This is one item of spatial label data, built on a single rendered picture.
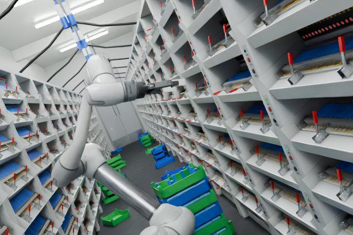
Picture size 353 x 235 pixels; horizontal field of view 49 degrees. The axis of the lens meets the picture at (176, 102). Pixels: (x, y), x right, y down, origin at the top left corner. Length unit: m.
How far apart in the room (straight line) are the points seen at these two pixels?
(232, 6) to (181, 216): 1.10
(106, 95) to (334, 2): 1.04
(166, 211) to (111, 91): 0.69
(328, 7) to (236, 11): 0.51
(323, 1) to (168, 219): 1.37
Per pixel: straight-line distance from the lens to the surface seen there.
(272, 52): 1.38
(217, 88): 2.03
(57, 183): 2.08
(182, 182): 2.35
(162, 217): 1.99
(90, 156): 2.10
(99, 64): 1.76
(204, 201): 2.41
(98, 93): 1.64
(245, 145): 2.08
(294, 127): 1.39
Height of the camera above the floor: 1.08
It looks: 3 degrees down
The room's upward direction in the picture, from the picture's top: 24 degrees counter-clockwise
